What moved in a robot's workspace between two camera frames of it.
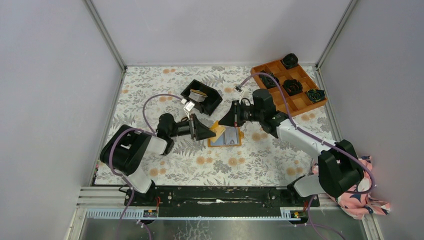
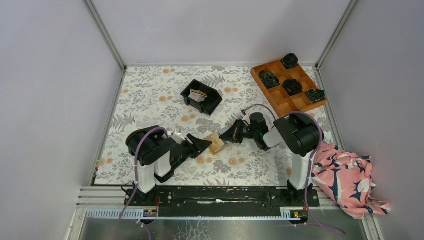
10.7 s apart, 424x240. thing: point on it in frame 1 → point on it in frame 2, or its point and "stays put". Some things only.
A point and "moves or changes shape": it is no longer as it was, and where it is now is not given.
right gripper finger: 232,118 → 235,133
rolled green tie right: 314,95 stays put
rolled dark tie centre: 292,86 stays put
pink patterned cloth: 356,203 stays put
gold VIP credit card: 218,129 → 217,143
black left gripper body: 179,128 → 187,152
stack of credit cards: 197,95 stays put
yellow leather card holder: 226,136 moves or changes shape
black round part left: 268,82 stays put
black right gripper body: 249,114 → 249,132
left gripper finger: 187,127 → 199,145
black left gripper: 213,125 stays put
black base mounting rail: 221,202 stays put
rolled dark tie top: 290,60 stays put
